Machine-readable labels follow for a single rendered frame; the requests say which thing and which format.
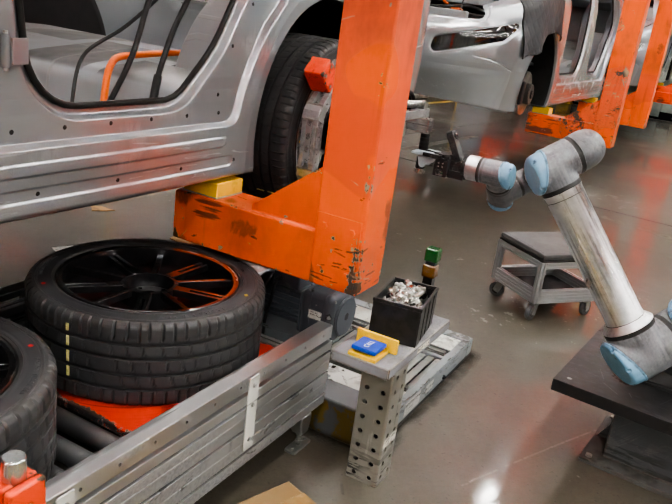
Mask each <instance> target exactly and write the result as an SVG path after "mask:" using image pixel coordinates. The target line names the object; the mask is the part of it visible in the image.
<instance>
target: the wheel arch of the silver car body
mask: <svg viewBox="0 0 672 504"><path fill-rule="evenodd" d="M343 4H344V0H316V1H314V2H313V3H311V4H310V5H309V6H308V7H306V8H305V9H304V10H303V11H302V12H301V13H300V15H299V16H298V17H297V18H296V19H295V21H294V22H293V23H292V25H291V26H290V28H289V29H288V31H287V33H301V34H308V35H314V36H320V37H326V38H332V39H338V40H339V35H340V27H341V19H342V11H343ZM287 33H286V34H285V36H284V38H285V37H286V35H287ZM284 38H283V40H284ZM283 40H282V42H283ZM282 42H281V43H280V45H279V48H280V46H281V44H282ZM279 48H278V50H279ZM278 50H277V52H278ZM277 52H276V54H277ZM276 54H275V56H274V59H275V57H276ZM274 59H273V61H274ZM273 61H272V64H273ZM272 64H271V66H270V69H271V67H272ZM270 69H269V72H270ZM269 72H268V75H269ZM268 75H267V78H268ZM267 78H266V81H267ZM266 81H265V84H266ZM265 84H264V88H265ZM264 88H263V91H264ZM263 91H262V95H263ZM262 95H261V99H262ZM261 99H260V103H261Z"/></svg>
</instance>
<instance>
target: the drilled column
mask: <svg viewBox="0 0 672 504"><path fill-rule="evenodd" d="M408 364H409V363H408ZM408 364H407V365H405V366H404V367H403V368H402V369H401V370H400V371H398V372H397V373H396V374H395V375H394V376H393V377H391V378H390V379H389V380H388V381H387V380H384V379H381V378H379V377H376V376H373V375H371V374H368V373H366V372H363V371H362V375H361V381H360V387H359V394H358V400H357V406H356V412H355V419H354V425H353V431H352V438H351V444H350V450H349V457H348V463H347V469H346V476H349V477H351V478H353V479H355V480H357V481H359V482H362V483H364V484H366V485H368V486H370V487H373V488H376V487H377V486H378V485H379V483H380V482H381V481H382V480H383V479H384V478H385V477H386V476H387V475H388V473H389V469H390V464H391V458H392V453H393V447H394V442H395V436H396V431H397V425H398V420H399V414H400V408H401V403H402V397H403V392H404V386H405V381H406V375H407V370H408ZM352 469H354V470H355V471H354V473H353V472H352Z"/></svg>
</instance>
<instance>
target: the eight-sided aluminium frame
mask: <svg viewBox="0 0 672 504"><path fill-rule="evenodd" d="M332 90H333V88H332ZM332 90H331V92H330V93H324V92H319V91H314V92H313V94H312V96H311V97H310V99H309V101H308V102H306V105H305V107H304V110H303V114H302V118H303V119H302V128H301V136H300V145H299V154H298V162H297V166H296V176H297V179H298V180H299V179H301V178H303V177H305V176H307V175H309V174H310V173H312V172H314V171H316V170H318V164H319V156H320V148H321V140H322V132H323V124H324V118H325V115H326V113H327V111H328V109H329V108H330V106H331V98H332ZM312 125H313V127H312ZM311 134H312V135H311ZM310 142H311V144H310ZM309 150H310V152H309ZM308 159H309V160H308Z"/></svg>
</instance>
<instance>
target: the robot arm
mask: <svg viewBox="0 0 672 504"><path fill-rule="evenodd" d="M446 135H447V139H448V142H449V145H450V149H451V152H452V153H450V152H444V151H439V150H433V149H428V151H424V150H419V149H415V150H412V151H411V152H412V153H414V154H417V155H418V164H419V166H420V167H424V166H425V164H426V165H430V164H431V163H433V162H434V161H435V164H434V168H433V173H432V175H435V176H439V177H444V178H446V177H448V178H452V179H456V180H461V181H463V180H471V181H475V182H479V183H483V184H486V192H487V201H488V205H489V206H490V208H492V209H493V210H495V211H506V210H508V209H510V208H511V206H512V204H513V201H515V200H517V199H518V198H520V197H522V196H524V195H526V194H528V193H530V192H531V191H532V192H533V193H534V194H536V195H538V196H542V197H543V199H544V200H545V201H546V203H547V205H548V207H549V209H550V211H551V213H552V215H553V217H554V219H555V221H556V223H557V225H558V227H559V229H560V231H561V233H562V235H563V238H564V240H565V242H566V244H567V246H568V248H569V250H570V252H571V254H572V256H573V258H574V260H575V262H576V264H577V266H578V268H579V270H580V272H581V274H582V276H583V279H584V281H585V283H586V285H587V287H588V289H589V291H590V293H591V295H592V297H593V299H594V301H595V303H596V305H597V307H598V309H599V311H600V313H601V315H602V317H603V319H604V322H605V324H606V325H605V327H604V330H603V335H604V337H605V339H606V342H604V343H602V345H601V346H600V351H601V354H602V356H603V358H604V360H605V361H606V363H607V365H608V366H609V367H610V369H611V370H612V371H613V372H614V373H615V374H616V375H617V376H618V377H619V378H620V379H621V380H622V381H623V382H625V383H627V384H629V385H637V384H639V383H642V382H644V381H647V380H648V379H650V378H652V377H654V376H655V375H657V374H659V373H661V372H663V371H664V372H666V373H668V374H670V375H672V299H671V301H670V302H669V304H668V307H667V308H666V309H664V310H663V311H661V312H659V313H657V314H655V315H654V316H653V314H652V313H651V312H648V311H645V310H643V309H642V308H641V306H640V304H639V301H638V299H637V297H636V295H635V293H634V291H633V289H632V287H631V285H630V283H629V281H628V279H627V277H626V274H625V272H624V270H623V268H622V266H621V264H620V262H619V260H618V258H617V256H616V254H615V252H614V250H613V248H612V245H611V243H610V241H609V239H608V237H607V235H606V233H605V231H604V229H603V227H602V225H601V223H600V221H599V218H598V216H597V214H596V212H595V210H594V208H593V206H592V204H591V202H590V200H589V198H588V196H587V194H586V192H585V189H584V187H583V185H582V181H581V179H580V177H579V175H580V174H582V173H584V172H585V171H587V170H589V169H591V168H592V167H594V166H596V165H597V164H598V163H599V162H600V161H601V160H602V159H603V157H604V155H605V150H606V146H605V142H604V140H603V138H602V137H601V135H600V134H599V133H597V132H596V131H594V130H591V129H581V130H578V131H575V132H573V133H571V134H569V135H567V136H565V137H564V138H562V139H560V140H558V141H556V142H554V143H552V144H550V145H549V146H547V147H545V148H543V149H541V150H537V151H536V152H535V153H534V154H532V155H530V156H529V157H528V158H527V159H526V160H525V163H524V168H522V169H521V170H519V171H517V172H516V167H515V166H514V165H513V164H510V163H508V162H502V161H497V160H493V159H488V158H483V157H480V156H475V155H470V156H469V157H467V156H465V157H464V156H463V152H462V149H461V145H460V142H459V139H458V134H457V132H456V130H452V131H449V132H447V133H446ZM462 160H463V161H462ZM460 161H461V162H460ZM458 162H459V163H458ZM439 173H440V174H442V176H440V175H436V174H439Z"/></svg>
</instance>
